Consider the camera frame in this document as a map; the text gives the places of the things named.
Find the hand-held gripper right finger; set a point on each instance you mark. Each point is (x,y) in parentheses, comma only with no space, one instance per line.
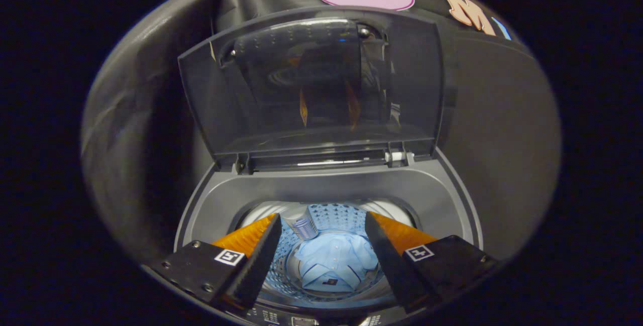
(389,265)

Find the black backdrop cloth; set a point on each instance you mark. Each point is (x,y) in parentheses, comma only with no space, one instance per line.
(150,115)

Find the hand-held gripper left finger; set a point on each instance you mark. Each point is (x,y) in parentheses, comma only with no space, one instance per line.
(258,265)

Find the washing machine lid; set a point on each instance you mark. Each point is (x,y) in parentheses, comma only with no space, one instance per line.
(311,90)

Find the dark grey washing machine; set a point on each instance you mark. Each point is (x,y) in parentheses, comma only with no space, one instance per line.
(326,185)

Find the light blue shirt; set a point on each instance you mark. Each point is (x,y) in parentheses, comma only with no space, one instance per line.
(334,260)

